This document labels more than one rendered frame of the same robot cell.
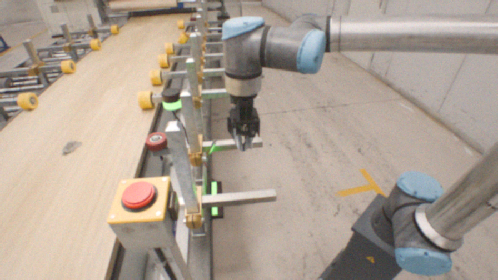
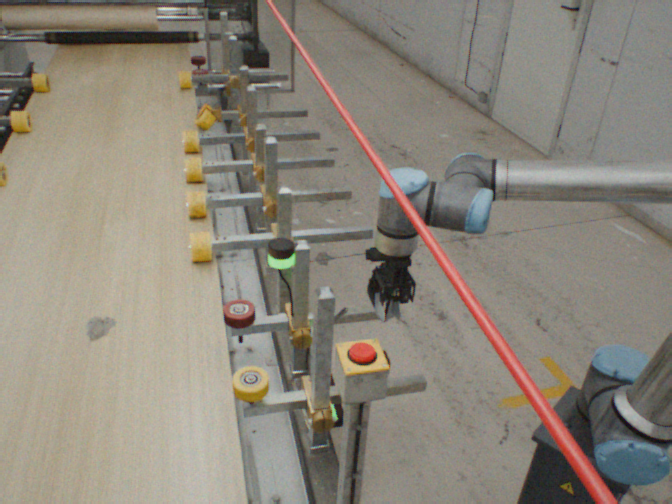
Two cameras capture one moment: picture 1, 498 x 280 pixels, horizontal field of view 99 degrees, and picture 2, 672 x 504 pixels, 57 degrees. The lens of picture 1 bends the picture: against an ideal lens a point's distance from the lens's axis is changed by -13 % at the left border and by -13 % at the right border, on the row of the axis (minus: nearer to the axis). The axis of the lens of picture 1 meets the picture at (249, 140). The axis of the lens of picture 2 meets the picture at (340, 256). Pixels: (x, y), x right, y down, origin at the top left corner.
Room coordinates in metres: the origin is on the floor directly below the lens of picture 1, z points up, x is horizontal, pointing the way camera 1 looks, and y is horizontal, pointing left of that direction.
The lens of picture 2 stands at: (-0.51, 0.29, 1.87)
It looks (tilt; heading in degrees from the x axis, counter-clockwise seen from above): 33 degrees down; 352
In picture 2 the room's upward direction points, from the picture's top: 4 degrees clockwise
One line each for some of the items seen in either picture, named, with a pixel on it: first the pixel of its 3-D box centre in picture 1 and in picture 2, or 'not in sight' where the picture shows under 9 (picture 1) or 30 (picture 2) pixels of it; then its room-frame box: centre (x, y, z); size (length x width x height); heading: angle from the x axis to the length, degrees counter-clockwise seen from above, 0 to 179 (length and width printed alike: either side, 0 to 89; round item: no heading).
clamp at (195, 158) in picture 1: (195, 150); (297, 325); (0.72, 0.21, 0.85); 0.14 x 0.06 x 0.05; 7
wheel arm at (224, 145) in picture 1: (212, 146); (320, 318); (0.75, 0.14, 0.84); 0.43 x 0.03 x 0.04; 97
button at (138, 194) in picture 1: (139, 195); (362, 353); (0.19, 0.14, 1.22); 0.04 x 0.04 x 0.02
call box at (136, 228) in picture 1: (148, 214); (360, 372); (0.19, 0.14, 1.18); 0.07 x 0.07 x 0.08; 7
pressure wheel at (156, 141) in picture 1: (158, 148); (240, 324); (0.72, 0.35, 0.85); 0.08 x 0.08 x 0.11
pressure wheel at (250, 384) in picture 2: not in sight; (251, 395); (0.47, 0.32, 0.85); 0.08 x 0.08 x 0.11
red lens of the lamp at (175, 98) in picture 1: (170, 95); (281, 248); (0.69, 0.25, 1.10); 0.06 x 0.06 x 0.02
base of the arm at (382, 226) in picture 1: (398, 219); (601, 420); (0.52, -0.59, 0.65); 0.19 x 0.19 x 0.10
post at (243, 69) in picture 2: (203, 41); (245, 124); (1.94, 0.36, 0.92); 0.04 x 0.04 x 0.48; 7
